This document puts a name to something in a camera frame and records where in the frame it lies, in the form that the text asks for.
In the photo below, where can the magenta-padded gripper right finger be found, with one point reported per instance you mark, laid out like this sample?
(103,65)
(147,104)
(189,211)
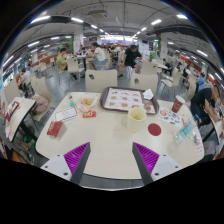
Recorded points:
(147,157)

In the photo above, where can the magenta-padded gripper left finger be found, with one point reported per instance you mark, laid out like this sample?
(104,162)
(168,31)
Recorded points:
(76,156)

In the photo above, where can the clear blue-capped water bottle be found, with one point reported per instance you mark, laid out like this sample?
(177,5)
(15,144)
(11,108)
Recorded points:
(185,130)

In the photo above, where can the flat round red coaster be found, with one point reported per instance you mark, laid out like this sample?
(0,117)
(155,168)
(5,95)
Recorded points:
(154,129)

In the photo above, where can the red paper box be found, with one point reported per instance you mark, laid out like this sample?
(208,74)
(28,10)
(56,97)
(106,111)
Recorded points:
(54,128)

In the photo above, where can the cream plastic cup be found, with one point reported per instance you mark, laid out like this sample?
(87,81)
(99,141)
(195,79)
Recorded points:
(136,120)

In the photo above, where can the white printed card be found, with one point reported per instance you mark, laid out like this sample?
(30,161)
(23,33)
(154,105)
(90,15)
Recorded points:
(66,114)

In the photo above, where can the small red sauce packet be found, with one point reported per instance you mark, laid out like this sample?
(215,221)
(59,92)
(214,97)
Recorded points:
(89,114)

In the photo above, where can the colourful printed paper flyer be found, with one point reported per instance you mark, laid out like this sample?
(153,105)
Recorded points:
(168,117)

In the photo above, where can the white table sticker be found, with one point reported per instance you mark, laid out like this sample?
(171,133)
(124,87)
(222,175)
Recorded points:
(200,149)

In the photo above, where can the red paper cup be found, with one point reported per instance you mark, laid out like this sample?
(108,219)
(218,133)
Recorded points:
(177,105)

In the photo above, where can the brown tray with paper liner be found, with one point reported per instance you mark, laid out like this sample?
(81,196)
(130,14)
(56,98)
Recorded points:
(123,100)

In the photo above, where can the pink backpack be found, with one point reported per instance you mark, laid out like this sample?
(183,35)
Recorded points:
(40,105)

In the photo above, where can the crumpled white napkin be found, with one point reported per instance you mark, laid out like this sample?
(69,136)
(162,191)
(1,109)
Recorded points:
(148,94)

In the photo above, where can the beige neighbouring table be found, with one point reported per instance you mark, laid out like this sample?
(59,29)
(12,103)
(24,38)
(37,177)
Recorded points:
(20,116)

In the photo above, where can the beige chair with round hole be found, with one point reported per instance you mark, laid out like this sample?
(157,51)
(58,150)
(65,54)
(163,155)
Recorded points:
(101,81)
(144,84)

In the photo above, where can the person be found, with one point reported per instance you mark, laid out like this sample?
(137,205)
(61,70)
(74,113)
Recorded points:
(203,101)
(99,55)
(168,66)
(130,57)
(61,61)
(201,82)

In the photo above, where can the ceiling strip lights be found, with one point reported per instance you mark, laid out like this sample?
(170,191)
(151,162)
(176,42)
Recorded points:
(77,20)

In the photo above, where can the ceiling air conditioner unit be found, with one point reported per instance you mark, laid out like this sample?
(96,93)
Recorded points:
(97,14)

